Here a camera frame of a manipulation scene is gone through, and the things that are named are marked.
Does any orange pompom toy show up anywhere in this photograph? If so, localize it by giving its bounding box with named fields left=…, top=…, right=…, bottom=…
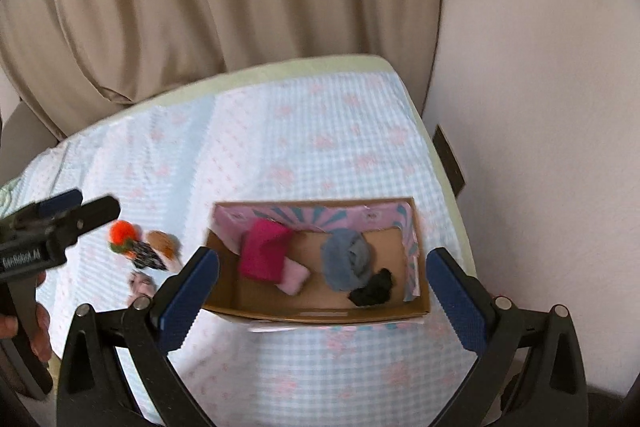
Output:
left=108, top=220, right=139, bottom=257

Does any black white patterned cloth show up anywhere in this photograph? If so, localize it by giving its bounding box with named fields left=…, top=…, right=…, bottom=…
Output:
left=130, top=241, right=167, bottom=271

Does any dusty pink fabric mask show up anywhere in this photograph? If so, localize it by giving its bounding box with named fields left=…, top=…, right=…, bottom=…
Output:
left=126, top=271, right=156, bottom=307

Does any brown cream fluffy sock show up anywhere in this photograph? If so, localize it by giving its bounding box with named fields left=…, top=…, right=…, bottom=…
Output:
left=145, top=231, right=182, bottom=273

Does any magenta cloth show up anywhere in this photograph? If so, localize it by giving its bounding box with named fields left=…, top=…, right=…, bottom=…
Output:
left=239, top=219, right=294, bottom=284

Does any pink fluffy sock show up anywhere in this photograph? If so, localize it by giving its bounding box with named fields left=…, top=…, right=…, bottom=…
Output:
left=276, top=258, right=311, bottom=296

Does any blue grey fluffy sock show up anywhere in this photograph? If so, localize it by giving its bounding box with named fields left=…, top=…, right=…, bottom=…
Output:
left=320, top=229, right=372, bottom=291

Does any person's left hand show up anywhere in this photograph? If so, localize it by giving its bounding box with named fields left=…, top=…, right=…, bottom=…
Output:
left=1, top=272, right=52, bottom=363

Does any black fluffy item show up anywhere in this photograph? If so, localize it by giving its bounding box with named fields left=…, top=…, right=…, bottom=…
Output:
left=348, top=268, right=395, bottom=308

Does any cardboard box pink lining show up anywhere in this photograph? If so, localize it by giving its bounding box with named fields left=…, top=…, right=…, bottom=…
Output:
left=203, top=197, right=431, bottom=326

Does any checked floral bed blanket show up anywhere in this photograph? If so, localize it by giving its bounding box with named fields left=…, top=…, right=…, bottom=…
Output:
left=1, top=69, right=474, bottom=426

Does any pale green mattress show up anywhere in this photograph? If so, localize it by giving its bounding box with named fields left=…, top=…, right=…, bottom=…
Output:
left=0, top=53, right=478, bottom=278

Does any dark wall plate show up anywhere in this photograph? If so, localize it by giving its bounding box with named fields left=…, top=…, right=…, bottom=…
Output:
left=432, top=126, right=465, bottom=197

